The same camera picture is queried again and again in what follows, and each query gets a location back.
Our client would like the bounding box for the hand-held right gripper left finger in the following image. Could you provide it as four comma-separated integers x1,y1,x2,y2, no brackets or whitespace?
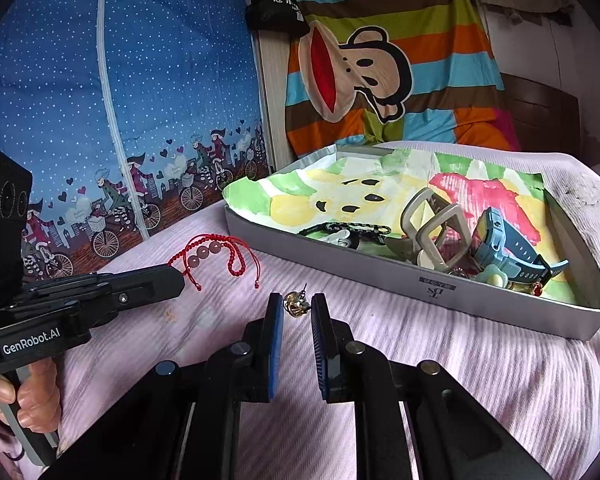
40,292,286,480

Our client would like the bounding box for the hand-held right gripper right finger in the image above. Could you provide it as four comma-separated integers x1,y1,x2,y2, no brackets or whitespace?
310,292,553,480

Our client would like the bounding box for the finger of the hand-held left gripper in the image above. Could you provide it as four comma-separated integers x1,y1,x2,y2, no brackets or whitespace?
70,266,186,328
22,272,111,297

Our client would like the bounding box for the red string bead bracelet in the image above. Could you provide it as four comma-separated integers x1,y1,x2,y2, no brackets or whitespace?
167,232,261,290

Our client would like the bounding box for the grey cardboard box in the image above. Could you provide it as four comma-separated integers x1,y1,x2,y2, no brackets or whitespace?
223,142,600,342

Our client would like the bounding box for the black hair tie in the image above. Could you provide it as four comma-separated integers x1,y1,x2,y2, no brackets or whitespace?
299,221,392,248

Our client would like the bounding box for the beige hair claw clip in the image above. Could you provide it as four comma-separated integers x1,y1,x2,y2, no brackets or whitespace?
399,187,477,268

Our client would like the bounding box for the brown hair tie green flower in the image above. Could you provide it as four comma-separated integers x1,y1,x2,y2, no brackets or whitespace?
450,262,512,289

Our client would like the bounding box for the blue smartwatch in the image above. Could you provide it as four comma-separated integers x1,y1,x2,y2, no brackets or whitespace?
470,206,572,287

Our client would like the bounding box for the person's left hand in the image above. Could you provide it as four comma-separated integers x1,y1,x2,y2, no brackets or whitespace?
0,360,61,426

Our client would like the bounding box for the white plastic clip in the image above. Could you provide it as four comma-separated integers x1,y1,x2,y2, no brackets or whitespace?
324,230,357,250

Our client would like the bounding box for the colourful painted paper liner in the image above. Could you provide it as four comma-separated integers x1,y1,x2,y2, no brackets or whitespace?
222,152,588,306

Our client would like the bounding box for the blue dotted printed cloth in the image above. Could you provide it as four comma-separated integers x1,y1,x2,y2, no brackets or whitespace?
0,0,273,283

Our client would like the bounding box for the pink ribbed bedspread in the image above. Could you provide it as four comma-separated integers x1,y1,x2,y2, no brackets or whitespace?
0,140,600,480

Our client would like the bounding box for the pale wooden board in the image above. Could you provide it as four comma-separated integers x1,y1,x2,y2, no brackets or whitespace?
252,30,293,171

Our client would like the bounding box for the black bag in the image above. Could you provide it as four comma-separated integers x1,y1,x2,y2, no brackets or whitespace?
245,0,311,37

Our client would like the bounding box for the dark wooden headboard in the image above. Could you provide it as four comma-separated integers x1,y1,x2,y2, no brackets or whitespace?
500,74,581,156

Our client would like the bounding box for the striped monkey blanket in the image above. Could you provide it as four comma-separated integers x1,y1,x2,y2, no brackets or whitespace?
285,0,521,158

